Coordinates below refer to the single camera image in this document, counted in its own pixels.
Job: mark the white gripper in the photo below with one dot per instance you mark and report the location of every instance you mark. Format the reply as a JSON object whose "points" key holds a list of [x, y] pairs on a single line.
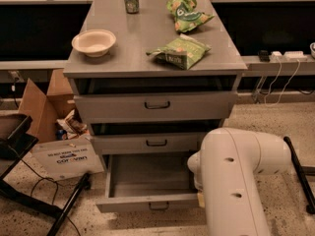
{"points": [[194, 167]]}

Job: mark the grey bottom drawer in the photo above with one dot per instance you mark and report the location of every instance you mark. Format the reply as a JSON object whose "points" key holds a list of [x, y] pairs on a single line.
{"points": [[148, 181]]}

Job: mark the grey drawer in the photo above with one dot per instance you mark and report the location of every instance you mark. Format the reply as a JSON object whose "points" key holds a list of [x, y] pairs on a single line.
{"points": [[147, 107], [148, 181], [147, 143]]}

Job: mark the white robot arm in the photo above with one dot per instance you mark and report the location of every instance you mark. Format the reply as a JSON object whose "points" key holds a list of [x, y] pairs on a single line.
{"points": [[224, 170]]}

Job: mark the grey middle drawer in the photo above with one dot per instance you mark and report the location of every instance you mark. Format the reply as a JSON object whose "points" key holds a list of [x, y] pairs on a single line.
{"points": [[147, 143]]}

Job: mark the grey drawer cabinet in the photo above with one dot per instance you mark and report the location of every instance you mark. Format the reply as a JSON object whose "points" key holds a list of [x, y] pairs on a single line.
{"points": [[126, 68]]}

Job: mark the grey top drawer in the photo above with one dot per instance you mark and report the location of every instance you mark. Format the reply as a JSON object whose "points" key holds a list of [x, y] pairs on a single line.
{"points": [[147, 107]]}

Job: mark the black stand leg right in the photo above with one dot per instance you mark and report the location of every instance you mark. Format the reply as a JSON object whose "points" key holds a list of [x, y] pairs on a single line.
{"points": [[302, 172]]}

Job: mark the white printed cardboard sign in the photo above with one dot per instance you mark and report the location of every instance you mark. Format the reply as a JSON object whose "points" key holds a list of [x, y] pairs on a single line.
{"points": [[67, 159]]}

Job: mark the flat green chip bag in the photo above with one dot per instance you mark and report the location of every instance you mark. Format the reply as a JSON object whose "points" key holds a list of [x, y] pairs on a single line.
{"points": [[183, 52]]}

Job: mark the black adapter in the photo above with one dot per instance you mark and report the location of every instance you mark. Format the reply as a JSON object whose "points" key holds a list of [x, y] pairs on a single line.
{"points": [[263, 56]]}

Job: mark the white power strip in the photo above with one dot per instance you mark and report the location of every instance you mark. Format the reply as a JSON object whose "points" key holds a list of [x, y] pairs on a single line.
{"points": [[289, 56]]}

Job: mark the brown cardboard box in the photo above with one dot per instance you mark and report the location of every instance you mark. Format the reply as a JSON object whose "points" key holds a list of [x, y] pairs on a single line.
{"points": [[52, 110]]}

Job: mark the white paper bowl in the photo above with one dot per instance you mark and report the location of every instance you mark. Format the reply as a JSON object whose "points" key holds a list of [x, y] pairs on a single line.
{"points": [[94, 42]]}

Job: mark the crumpled green chip bag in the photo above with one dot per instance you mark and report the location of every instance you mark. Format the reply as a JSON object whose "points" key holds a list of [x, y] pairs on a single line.
{"points": [[186, 18]]}

